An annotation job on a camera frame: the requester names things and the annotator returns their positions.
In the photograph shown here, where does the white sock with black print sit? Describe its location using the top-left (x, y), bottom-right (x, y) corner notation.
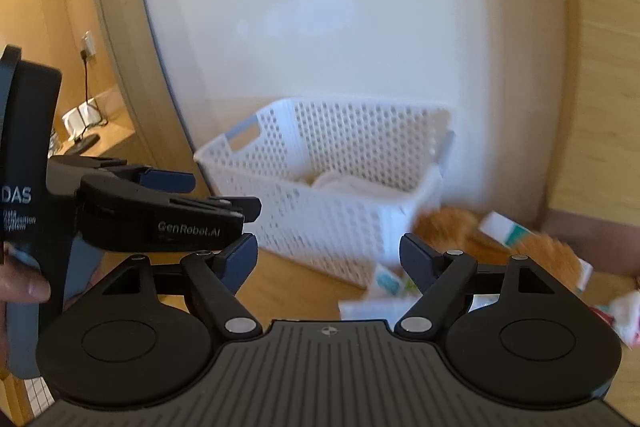
top-left (299, 170), bottom-right (406, 198)

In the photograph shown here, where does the person's left hand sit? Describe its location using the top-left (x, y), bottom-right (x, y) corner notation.
top-left (1, 243), bottom-right (51, 378)

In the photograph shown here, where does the brown plush toy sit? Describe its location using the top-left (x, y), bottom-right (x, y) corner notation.
top-left (412, 207), bottom-right (582, 294)

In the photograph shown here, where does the teal small packet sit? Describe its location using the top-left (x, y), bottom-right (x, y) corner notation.
top-left (364, 265), bottom-right (421, 299)

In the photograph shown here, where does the white charger box on shelf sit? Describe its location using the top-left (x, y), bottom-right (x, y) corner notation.
top-left (62, 100), bottom-right (102, 139)

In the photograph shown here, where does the blue face mask in wrapper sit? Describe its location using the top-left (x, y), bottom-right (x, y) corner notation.
top-left (338, 297), bottom-right (418, 327)

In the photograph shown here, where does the white perforated plastic basket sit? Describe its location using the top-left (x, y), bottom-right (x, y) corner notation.
top-left (194, 98), bottom-right (454, 287)

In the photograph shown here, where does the crumpled white red plastic bag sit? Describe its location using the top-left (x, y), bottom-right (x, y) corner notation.
top-left (592, 289), bottom-right (640, 349)

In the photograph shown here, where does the wall socket with black cable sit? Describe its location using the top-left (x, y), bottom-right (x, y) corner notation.
top-left (80, 31), bottom-right (108, 129)

